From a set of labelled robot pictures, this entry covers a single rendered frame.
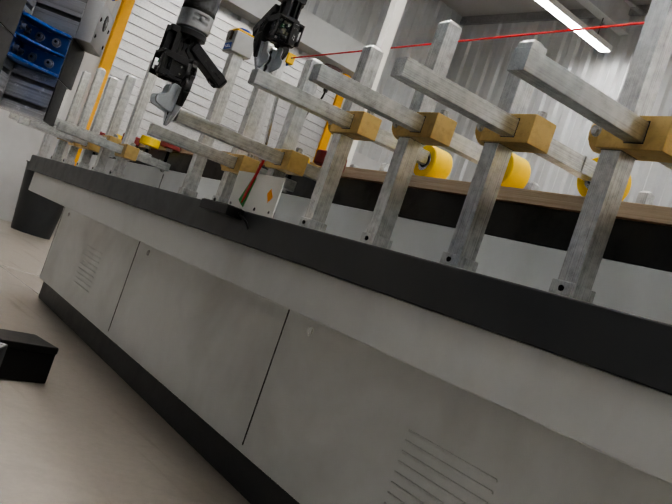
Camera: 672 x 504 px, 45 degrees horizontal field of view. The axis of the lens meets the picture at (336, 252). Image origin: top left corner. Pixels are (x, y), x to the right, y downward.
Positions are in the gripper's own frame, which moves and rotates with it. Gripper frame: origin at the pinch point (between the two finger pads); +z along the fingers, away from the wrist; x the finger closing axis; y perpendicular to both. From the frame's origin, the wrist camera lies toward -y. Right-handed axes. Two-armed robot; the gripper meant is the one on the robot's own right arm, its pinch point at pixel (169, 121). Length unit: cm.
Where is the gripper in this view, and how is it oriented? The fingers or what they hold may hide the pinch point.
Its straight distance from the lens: 185.9
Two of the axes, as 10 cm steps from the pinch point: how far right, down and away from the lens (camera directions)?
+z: -3.3, 9.4, -0.3
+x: 5.2, 1.6, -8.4
